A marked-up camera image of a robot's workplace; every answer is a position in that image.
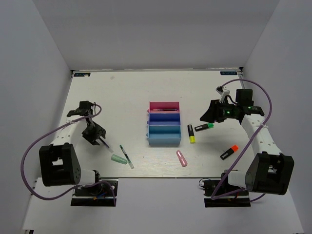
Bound green highlighter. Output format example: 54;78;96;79
194;123;214;132

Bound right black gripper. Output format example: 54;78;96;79
200;99;239;123

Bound yellow highlighter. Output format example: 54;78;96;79
187;124;195;144

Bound right corner label sticker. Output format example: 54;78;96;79
220;71;237;76

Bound left corner label sticker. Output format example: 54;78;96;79
74;73;91;77

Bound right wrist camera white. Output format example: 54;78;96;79
216;86;230;103

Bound corner label sticker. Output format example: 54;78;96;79
74;73;91;77
220;71;237;76

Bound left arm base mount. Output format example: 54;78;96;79
71;179;118;207

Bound green eraser capsule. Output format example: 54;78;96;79
111;154;128;165

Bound dark blue bin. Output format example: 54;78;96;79
147;113;181;125

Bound pink bin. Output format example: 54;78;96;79
147;101;180;113

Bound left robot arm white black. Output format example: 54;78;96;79
39;101;106;195

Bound purple pen refill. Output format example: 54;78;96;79
99;138;114;153

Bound green pen refill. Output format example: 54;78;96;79
119;145;135;169

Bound pink eraser capsule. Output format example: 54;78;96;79
176;150;188;167

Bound blue pen refill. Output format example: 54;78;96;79
151;109;178;112

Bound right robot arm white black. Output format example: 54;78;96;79
200;87;294;199

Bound orange highlighter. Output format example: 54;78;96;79
220;145;239;160

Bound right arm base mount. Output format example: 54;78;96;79
198;170;251;208

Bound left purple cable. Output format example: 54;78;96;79
20;103;117;207

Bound light blue bin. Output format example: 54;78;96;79
146;125;181;147

